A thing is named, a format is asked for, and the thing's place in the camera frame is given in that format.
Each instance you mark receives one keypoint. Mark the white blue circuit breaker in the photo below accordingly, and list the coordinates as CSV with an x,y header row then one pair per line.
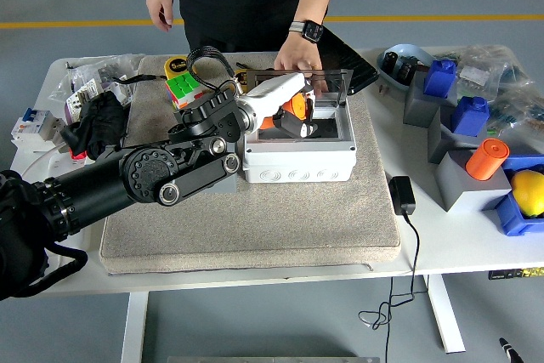
x,y
36,125

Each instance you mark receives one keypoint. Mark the person's left hand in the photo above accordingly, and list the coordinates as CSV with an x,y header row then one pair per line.
x,y
297,55

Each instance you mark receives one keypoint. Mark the clear bag of parts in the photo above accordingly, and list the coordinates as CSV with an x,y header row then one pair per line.
x,y
480,67
520,112

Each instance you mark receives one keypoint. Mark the folded black umbrella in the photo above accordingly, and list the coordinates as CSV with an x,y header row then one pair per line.
x,y
102,120

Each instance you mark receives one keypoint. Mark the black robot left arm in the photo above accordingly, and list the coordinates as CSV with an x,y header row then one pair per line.
x,y
106,186

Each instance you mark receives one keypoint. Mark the grey block with round hole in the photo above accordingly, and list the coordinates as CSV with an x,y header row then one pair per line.
x,y
227,186

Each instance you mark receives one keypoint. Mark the black power adapter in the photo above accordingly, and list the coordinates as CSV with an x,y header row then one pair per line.
x,y
402,195

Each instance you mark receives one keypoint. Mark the blue block battery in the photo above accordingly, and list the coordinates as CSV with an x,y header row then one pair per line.
x,y
469,118
440,80

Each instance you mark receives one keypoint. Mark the black table control panel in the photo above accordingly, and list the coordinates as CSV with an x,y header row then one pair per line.
x,y
516,273

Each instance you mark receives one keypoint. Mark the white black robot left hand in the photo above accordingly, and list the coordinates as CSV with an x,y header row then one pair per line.
x,y
278,86

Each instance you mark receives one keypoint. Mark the yellow tape measure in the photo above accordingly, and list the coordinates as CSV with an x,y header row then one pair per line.
x,y
174,66
245,78

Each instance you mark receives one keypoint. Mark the small red block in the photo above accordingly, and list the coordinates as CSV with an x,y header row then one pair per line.
x,y
78,156

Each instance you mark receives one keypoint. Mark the grey block holder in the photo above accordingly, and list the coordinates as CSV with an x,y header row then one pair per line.
x,y
440,142
463,193
418,108

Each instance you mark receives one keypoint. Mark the person's right hand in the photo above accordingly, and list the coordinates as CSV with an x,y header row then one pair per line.
x,y
160,3

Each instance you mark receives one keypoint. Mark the grey-brown mat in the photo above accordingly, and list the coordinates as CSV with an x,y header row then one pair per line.
x,y
276,218

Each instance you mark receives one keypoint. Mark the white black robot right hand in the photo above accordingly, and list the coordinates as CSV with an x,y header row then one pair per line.
x,y
510,352

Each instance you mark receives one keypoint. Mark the black wrist watch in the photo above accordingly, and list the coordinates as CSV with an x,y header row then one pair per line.
x,y
312,31

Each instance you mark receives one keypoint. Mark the white junction box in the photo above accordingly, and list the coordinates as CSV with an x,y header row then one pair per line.
x,y
297,167

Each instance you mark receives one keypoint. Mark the large colourful puzzle cube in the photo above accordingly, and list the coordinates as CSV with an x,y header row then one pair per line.
x,y
183,86

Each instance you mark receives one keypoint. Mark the orange cylinder battery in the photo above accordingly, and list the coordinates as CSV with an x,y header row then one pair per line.
x,y
295,106
484,163

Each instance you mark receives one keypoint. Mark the yellow lemon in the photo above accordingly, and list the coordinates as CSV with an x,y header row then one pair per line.
x,y
531,193

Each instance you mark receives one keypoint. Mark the black cylindrical capacitor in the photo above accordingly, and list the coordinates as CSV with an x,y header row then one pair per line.
x,y
406,69
391,61

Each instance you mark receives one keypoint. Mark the small metal plug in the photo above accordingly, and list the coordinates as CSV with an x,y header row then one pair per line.
x,y
384,89

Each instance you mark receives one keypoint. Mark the blue storage bin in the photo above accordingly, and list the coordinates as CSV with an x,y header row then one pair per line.
x,y
510,216

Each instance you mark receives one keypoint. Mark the black plastic case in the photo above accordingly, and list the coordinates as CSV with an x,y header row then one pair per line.
x,y
353,69

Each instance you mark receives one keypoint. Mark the clear bags with switches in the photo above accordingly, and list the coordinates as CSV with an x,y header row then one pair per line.
x,y
106,66

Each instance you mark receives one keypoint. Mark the white switch module, purple edge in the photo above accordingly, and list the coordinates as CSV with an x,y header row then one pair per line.
x,y
78,101

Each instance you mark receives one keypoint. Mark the light blue bowl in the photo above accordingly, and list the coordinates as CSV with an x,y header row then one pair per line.
x,y
404,50

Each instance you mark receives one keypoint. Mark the white table leg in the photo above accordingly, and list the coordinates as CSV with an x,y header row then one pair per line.
x,y
446,316
135,329

